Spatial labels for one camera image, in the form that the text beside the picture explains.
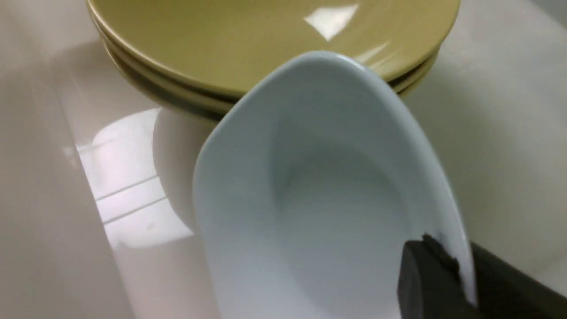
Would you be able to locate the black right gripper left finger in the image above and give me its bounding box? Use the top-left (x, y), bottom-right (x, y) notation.
top-left (397, 234), bottom-right (482, 319)

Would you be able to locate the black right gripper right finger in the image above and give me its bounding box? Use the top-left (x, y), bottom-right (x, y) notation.
top-left (470, 242), bottom-right (567, 319)

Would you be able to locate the white dish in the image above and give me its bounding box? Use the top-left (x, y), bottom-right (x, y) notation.
top-left (192, 51), bottom-right (478, 319)

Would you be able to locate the yellow noodle bowl in tub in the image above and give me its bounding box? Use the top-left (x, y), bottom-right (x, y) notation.
top-left (87, 0), bottom-right (461, 97)

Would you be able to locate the lower yellow noodle bowl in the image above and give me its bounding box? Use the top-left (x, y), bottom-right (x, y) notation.
top-left (91, 13), bottom-right (446, 121)

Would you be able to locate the white plastic tub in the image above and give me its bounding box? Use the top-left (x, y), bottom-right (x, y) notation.
top-left (1, 0), bottom-right (566, 319)

